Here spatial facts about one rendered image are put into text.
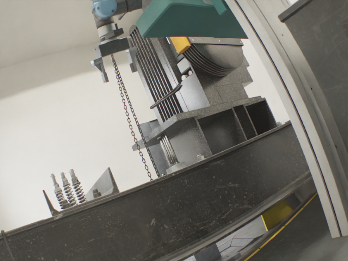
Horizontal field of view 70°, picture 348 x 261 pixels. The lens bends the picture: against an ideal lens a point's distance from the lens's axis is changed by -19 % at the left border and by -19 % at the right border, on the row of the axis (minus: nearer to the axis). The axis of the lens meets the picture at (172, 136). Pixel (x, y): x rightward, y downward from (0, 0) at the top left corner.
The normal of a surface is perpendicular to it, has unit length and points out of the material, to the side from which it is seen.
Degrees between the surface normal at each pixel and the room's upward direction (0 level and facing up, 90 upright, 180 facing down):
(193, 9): 180
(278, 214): 90
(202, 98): 90
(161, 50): 90
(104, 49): 113
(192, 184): 90
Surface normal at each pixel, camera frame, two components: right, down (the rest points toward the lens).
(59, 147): 0.37, -0.29
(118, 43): 0.58, 0.06
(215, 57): 0.55, -0.35
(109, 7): 0.32, 0.18
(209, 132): -0.84, 0.29
